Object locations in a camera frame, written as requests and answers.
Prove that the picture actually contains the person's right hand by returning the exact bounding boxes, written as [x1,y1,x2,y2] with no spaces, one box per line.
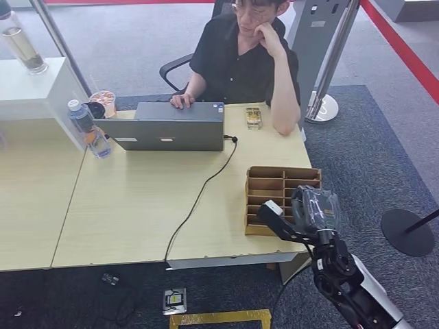
[169,93,195,110]

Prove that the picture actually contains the person's left hand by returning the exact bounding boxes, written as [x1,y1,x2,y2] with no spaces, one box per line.
[252,21,287,59]

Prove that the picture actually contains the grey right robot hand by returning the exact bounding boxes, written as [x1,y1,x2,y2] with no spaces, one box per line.
[290,184,342,235]

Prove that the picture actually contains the person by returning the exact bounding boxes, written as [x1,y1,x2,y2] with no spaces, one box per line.
[169,0,301,136]

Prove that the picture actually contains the grey laptop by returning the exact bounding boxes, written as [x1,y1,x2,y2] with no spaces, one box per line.
[93,101,224,152]

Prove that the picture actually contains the black office chair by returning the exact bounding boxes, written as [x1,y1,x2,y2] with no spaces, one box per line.
[159,0,237,94]

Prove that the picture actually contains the grey kiosk stand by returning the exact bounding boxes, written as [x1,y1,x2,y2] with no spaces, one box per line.
[286,0,351,120]

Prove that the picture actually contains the brown cardboard divider box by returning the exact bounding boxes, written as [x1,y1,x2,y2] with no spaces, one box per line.
[244,165,323,237]

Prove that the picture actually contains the desk leg panel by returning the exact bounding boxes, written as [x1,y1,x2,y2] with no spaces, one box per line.
[277,252,312,286]

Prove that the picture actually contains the phone in gold case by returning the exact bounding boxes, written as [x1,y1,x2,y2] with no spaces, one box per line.
[245,107,263,131]

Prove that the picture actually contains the silver stanchion with white base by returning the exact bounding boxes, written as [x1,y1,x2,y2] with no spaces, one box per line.
[305,0,360,124]

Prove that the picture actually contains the clear cup with orange drink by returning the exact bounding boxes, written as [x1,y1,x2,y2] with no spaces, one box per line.
[89,90,116,120]

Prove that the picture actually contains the black round cup lid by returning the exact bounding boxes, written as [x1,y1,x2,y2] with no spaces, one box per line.
[84,101,106,121]

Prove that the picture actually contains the black stanchion round base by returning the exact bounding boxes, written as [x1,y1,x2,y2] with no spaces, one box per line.
[381,208,439,258]

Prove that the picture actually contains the plastic water bottle orange label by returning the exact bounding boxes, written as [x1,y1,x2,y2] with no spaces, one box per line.
[66,99,112,160]

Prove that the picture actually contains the grey slanted metal pole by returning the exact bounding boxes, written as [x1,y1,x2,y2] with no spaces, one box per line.
[29,0,93,99]

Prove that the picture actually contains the white shelf block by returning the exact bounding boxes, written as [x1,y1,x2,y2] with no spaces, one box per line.
[0,57,91,153]

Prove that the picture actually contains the silver floor socket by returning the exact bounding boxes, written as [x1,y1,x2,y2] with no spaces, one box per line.
[162,288,187,317]

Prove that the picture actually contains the clear glass tea bottle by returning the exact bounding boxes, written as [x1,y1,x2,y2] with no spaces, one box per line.
[0,0,48,75]

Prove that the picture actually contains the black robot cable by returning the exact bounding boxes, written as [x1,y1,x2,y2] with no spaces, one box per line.
[271,243,314,329]

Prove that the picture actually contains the black laptop power cable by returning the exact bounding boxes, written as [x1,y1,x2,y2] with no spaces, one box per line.
[164,134,238,263]

